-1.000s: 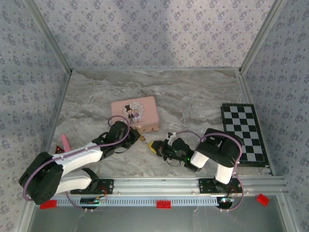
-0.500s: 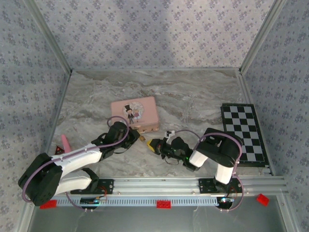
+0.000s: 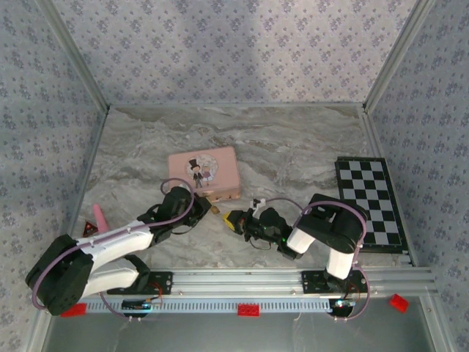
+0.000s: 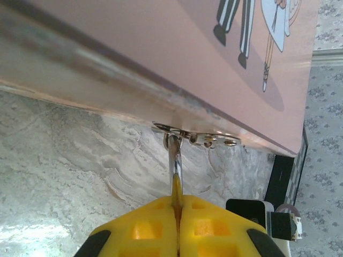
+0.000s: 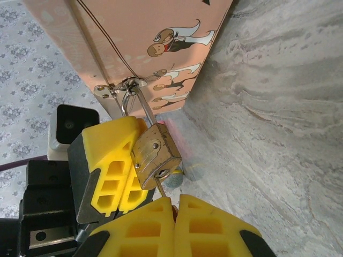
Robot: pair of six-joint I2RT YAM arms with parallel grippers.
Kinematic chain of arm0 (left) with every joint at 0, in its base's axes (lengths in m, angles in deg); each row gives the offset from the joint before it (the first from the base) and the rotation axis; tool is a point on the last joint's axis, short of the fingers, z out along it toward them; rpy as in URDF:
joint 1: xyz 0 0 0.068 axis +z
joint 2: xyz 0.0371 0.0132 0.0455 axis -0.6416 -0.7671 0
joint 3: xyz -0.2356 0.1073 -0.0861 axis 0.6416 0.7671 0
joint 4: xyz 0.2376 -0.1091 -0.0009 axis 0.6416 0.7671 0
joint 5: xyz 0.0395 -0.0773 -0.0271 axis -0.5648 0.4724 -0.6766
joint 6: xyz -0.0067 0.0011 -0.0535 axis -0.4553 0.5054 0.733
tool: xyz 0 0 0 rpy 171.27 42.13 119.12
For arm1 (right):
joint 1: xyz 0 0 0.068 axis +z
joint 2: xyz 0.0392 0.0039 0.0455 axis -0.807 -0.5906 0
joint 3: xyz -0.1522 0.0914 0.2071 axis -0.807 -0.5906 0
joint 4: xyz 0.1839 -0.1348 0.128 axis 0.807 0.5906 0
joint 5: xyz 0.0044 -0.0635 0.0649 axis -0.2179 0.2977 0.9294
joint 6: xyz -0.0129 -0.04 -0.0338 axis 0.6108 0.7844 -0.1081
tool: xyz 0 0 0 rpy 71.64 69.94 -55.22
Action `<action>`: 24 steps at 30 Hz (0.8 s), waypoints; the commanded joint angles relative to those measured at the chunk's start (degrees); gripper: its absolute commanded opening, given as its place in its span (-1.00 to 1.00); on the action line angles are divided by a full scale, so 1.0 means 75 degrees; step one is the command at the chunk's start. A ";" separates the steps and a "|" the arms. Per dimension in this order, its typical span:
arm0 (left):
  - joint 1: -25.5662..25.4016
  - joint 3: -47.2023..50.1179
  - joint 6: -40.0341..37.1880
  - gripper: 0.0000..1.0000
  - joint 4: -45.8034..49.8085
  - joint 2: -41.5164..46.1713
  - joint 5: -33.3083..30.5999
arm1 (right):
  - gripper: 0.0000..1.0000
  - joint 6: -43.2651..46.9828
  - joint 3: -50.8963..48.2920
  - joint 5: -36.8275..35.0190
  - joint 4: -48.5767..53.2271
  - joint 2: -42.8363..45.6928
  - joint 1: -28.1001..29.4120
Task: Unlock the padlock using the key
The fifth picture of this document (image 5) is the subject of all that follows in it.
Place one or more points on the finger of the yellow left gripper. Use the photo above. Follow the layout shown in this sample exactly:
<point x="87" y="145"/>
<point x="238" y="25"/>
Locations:
<point x="134" y="198"/>
<point x="107" y="144"/>

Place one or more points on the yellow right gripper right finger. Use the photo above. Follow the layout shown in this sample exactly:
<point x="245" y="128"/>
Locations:
<point x="214" y="235"/>

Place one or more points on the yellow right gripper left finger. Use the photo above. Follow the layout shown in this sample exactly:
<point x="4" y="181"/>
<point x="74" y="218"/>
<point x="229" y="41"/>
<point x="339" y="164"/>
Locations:
<point x="139" y="235"/>

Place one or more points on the small dark screw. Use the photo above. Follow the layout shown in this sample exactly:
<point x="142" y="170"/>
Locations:
<point x="162" y="188"/>

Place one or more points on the brass padlock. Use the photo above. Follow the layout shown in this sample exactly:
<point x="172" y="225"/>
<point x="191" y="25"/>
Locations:
<point x="154" y="155"/>

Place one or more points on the small pale blue object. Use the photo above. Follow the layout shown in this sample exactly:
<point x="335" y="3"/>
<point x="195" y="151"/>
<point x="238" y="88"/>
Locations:
<point x="175" y="181"/>

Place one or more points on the silver metal box hasp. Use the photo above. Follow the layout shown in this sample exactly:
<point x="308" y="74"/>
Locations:
<point x="120" y="87"/>

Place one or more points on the pink cartoon print box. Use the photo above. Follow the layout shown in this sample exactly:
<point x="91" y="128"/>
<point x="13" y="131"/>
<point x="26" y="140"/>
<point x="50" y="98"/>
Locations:
<point x="160" y="21"/>

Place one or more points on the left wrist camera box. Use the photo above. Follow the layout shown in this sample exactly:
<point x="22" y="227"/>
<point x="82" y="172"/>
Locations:
<point x="72" y="128"/>

